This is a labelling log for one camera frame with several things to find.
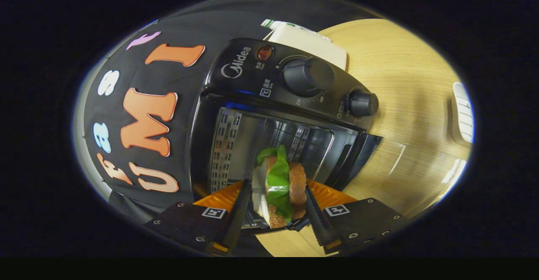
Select black toaster oven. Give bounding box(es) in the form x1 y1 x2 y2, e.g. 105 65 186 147
189 38 384 235

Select white pop-up toaster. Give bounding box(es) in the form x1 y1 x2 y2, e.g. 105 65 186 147
269 21 348 71

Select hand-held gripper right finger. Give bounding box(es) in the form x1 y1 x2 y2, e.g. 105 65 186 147
304 180 411 254

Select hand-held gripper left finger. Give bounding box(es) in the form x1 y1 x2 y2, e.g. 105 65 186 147
145 179 253 255

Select white rectangular tray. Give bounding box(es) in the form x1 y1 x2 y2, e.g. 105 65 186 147
452 82 475 144

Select sandwich with lettuce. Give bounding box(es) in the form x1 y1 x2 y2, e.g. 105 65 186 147
251 145 307 229

